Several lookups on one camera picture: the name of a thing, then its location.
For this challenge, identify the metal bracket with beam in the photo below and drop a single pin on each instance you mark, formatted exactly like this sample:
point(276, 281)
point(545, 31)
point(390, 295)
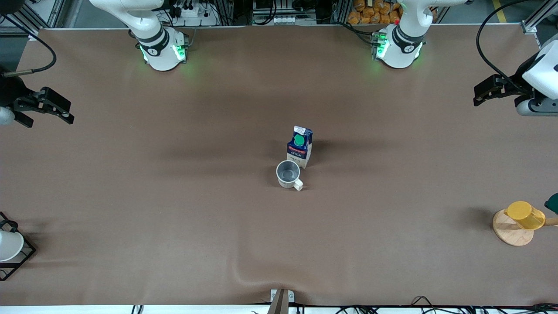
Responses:
point(281, 298)

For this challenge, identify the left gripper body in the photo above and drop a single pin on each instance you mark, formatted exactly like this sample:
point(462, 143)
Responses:
point(515, 84)

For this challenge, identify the brown table cloth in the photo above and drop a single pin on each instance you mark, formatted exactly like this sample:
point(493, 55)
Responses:
point(279, 244)

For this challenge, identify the blue milk carton green cap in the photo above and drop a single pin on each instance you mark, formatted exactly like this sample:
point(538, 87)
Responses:
point(300, 148)

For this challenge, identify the aluminium frame profile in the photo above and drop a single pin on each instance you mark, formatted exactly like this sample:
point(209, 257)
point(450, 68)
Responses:
point(529, 27)
point(58, 11)

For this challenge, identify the white bowl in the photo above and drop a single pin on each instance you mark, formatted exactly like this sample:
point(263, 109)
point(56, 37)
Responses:
point(8, 246)

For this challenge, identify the white power strip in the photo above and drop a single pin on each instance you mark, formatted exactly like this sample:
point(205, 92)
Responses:
point(194, 17)

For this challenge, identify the white mug with grey inside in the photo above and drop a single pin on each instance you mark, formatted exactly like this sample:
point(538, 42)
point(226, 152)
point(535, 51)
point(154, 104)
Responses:
point(287, 174)

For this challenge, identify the dark green cup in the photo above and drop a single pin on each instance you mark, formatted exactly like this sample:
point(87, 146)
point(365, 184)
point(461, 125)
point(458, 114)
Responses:
point(552, 204)

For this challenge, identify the round wooden mug stand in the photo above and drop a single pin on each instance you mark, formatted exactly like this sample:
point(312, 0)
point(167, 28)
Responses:
point(510, 233)

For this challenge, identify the orange items box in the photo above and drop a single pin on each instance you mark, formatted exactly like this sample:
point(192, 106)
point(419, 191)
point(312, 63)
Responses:
point(375, 13)

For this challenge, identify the yellow plastic cup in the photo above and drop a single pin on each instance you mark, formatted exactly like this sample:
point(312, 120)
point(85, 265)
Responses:
point(525, 216)

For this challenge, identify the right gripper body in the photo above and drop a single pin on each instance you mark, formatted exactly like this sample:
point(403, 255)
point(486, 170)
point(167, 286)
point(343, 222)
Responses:
point(9, 92)

